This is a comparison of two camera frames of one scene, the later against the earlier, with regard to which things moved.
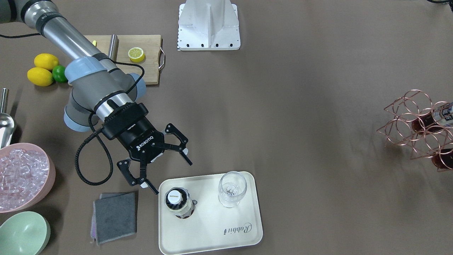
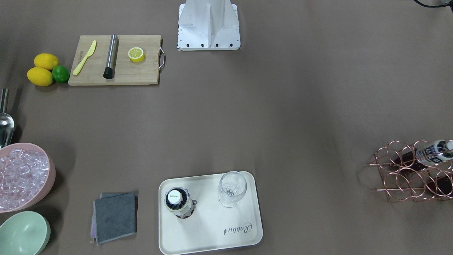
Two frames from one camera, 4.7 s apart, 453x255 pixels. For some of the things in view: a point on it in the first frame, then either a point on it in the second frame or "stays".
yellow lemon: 46,60 stays
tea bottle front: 443,159 to 442,186
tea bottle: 178,200 stays
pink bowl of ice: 27,173 stays
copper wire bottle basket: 427,128 to 424,170
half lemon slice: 136,54 stays
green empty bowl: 24,233 stays
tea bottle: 440,118 to 416,159
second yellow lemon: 40,77 stays
